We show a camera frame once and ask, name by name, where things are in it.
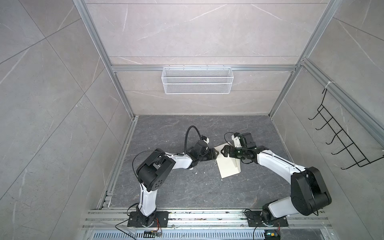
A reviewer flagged white paper envelope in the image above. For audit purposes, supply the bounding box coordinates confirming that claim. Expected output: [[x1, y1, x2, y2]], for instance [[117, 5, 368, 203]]
[[215, 144, 241, 179]]

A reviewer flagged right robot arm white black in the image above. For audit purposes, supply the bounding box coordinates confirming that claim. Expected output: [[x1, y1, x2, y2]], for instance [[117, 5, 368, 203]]
[[221, 133, 332, 226]]

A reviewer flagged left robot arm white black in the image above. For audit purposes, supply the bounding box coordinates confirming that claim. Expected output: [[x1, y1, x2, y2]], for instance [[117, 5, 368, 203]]
[[136, 140, 219, 227]]

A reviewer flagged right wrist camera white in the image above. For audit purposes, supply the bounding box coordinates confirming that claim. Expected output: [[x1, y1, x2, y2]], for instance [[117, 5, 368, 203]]
[[231, 133, 242, 148]]

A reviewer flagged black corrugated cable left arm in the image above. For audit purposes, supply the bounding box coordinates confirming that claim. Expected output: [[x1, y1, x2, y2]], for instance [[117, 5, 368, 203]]
[[183, 125, 203, 155]]

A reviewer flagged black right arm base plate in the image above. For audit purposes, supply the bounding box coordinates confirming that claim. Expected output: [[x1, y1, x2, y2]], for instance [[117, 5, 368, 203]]
[[244, 209, 289, 227]]

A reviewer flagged white wire mesh basket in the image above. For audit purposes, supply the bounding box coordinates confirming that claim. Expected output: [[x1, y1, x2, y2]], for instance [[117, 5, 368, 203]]
[[161, 68, 234, 95]]

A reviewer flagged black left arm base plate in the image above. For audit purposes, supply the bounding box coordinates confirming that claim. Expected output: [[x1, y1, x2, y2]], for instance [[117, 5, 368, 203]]
[[127, 211, 170, 228]]

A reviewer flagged aluminium frame back rail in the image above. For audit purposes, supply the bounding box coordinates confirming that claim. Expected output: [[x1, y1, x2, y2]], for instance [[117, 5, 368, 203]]
[[112, 64, 297, 72]]

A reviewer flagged aluminium frame rail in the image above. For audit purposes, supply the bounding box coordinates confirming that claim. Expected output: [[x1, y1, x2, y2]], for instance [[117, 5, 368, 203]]
[[302, 59, 384, 146], [112, 64, 297, 72]]

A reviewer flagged black wire hook rack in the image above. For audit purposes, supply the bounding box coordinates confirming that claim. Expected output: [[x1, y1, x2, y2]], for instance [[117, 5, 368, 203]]
[[308, 89, 384, 170]]

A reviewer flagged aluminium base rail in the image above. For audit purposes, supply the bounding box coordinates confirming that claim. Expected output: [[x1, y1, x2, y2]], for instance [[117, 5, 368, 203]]
[[81, 209, 333, 231]]

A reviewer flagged aluminium frame right rail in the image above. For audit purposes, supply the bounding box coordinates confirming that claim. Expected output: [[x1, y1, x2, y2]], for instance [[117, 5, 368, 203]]
[[302, 59, 384, 146]]

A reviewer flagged grey slotted cable duct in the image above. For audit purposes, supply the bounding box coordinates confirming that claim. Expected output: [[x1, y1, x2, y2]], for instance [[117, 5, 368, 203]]
[[89, 229, 266, 240]]

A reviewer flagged aluminium frame right post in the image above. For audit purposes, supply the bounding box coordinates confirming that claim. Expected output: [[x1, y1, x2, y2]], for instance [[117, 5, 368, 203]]
[[269, 0, 343, 119]]

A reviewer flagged aluminium frame post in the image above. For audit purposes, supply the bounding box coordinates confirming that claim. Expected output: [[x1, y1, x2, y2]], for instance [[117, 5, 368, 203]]
[[269, 0, 343, 119], [74, 0, 135, 120]]

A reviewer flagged aluminium frame left post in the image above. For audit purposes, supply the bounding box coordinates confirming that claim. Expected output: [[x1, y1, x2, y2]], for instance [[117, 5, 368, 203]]
[[74, 0, 135, 120]]

